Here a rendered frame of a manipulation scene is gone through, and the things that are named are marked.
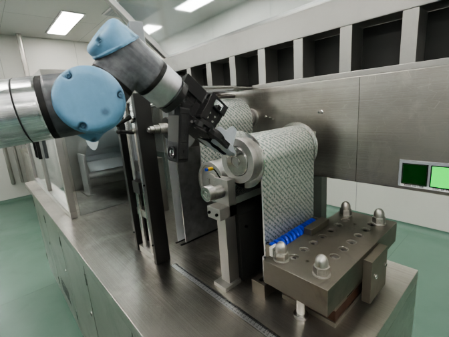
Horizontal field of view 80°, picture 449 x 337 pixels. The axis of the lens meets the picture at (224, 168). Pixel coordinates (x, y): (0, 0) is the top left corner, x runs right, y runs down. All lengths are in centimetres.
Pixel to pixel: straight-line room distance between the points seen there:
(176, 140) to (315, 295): 42
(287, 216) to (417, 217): 272
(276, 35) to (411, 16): 39
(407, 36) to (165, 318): 89
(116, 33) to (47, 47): 574
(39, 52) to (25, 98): 582
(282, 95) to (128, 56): 61
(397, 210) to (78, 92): 332
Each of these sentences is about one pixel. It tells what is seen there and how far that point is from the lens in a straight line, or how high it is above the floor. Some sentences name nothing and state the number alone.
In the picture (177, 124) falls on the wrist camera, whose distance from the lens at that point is 55.
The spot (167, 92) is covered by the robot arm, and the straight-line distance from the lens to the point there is 51.
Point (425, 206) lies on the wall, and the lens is 337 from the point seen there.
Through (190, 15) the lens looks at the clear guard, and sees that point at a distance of 127.
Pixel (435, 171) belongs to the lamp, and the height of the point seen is 120.
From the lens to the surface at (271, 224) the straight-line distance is 72.
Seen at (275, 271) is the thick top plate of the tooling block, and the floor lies 101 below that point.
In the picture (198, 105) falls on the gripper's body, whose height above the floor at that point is 139.
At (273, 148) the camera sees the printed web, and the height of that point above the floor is 128.
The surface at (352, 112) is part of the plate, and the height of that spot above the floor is 134.
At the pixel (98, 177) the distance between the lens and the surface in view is 154.
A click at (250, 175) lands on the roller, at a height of 122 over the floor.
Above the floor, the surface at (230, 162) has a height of 124.
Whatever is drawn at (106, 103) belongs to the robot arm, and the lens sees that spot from 34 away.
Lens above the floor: 139
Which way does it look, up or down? 13 degrees down
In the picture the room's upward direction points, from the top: 4 degrees counter-clockwise
